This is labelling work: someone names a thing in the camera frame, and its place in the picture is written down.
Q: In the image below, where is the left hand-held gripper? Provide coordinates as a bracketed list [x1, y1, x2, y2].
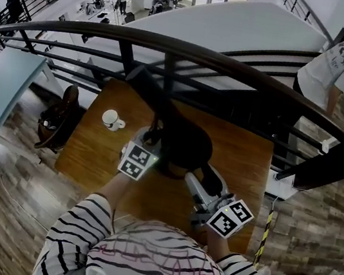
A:
[115, 122, 166, 185]

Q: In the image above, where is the yellow black striped tape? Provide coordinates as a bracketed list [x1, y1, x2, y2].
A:
[253, 206, 276, 269]

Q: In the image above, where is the person's left forearm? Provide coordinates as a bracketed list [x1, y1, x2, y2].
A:
[94, 169, 136, 213]

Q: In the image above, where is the black desk lamp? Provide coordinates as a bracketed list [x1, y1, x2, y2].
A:
[110, 62, 227, 185]

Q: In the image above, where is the dark curved railing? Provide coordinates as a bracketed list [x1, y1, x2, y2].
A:
[0, 0, 344, 198]

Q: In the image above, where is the brown wooden table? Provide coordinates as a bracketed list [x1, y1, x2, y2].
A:
[44, 70, 283, 258]

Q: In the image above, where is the white flat base plate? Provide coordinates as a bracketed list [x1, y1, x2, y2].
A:
[263, 168, 301, 204]

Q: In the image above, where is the person's right forearm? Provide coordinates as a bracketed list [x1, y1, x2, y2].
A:
[202, 229, 234, 263]

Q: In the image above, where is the white plug adapter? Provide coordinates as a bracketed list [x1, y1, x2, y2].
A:
[319, 137, 336, 155]

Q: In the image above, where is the light blue table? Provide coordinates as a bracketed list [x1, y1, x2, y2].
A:
[0, 46, 72, 153]

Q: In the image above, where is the white mug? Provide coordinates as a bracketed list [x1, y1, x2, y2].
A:
[99, 107, 129, 134]

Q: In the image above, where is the person's striped shirt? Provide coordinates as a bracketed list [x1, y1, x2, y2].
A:
[32, 184, 281, 275]

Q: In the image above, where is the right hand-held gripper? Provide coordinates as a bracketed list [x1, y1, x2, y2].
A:
[175, 160, 262, 244]

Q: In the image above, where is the brown wooden chair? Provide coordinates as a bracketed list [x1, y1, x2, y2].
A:
[32, 80, 85, 157]

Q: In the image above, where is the black stair railing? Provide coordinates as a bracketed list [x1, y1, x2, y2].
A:
[274, 0, 341, 44]

